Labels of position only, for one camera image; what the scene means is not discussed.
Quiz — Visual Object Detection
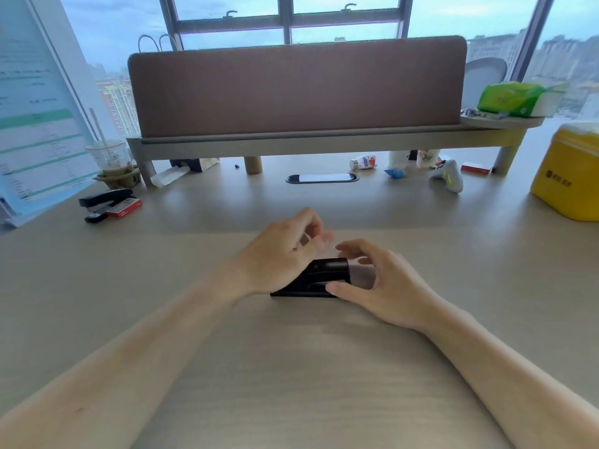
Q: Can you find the person's right hand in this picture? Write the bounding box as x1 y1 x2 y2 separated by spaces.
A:
325 238 439 331

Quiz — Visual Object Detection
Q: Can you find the person's left hand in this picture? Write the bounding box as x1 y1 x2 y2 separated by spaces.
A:
232 208 335 297

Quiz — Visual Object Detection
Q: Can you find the compact black stapler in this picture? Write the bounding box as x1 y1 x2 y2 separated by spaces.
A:
270 257 353 299

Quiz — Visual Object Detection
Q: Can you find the person's left forearm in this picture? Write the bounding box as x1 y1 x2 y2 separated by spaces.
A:
0 263 256 449

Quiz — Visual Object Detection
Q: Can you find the person's right forearm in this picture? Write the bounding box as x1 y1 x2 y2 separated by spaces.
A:
416 306 599 449

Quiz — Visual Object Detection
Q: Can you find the grey desk riser shelf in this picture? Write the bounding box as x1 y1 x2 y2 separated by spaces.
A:
126 114 546 187

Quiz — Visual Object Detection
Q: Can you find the white handheld device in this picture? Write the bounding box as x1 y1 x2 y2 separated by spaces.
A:
430 159 464 194

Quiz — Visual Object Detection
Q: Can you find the dark blue paper bag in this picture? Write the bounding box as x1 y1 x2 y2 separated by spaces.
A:
169 158 221 173

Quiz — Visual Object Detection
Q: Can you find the brown fabric desk partition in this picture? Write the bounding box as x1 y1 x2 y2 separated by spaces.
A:
127 35 468 139

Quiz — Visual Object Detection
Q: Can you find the white paper packet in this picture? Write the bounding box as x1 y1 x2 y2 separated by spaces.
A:
150 166 192 188

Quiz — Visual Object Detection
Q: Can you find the red staple box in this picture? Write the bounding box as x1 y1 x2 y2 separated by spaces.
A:
106 198 143 220

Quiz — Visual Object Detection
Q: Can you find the brown paper cup holder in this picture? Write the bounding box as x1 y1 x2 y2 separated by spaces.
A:
95 166 142 189

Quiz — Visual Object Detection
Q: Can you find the plastic drink cup with straw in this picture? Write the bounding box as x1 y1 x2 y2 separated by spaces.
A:
85 107 134 179

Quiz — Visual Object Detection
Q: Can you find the black and silver stapler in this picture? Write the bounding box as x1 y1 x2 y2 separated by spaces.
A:
78 188 136 224

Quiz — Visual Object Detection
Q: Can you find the yellow plastic container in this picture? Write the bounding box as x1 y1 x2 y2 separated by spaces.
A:
530 121 599 222

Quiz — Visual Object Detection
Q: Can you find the green tissue pack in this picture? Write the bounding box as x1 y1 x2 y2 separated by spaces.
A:
477 81 571 118

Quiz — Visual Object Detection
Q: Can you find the printed paper sheet with tables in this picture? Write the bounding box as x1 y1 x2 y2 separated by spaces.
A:
0 0 102 229

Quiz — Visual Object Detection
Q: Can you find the black oval cable grommet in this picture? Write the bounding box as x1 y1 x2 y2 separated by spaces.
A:
286 173 360 184

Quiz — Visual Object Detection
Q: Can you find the grey window frame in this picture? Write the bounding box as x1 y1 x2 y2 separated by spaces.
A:
158 0 558 83

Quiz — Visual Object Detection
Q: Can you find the paper bag with rope handles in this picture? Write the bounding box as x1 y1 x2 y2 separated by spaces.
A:
138 34 180 54

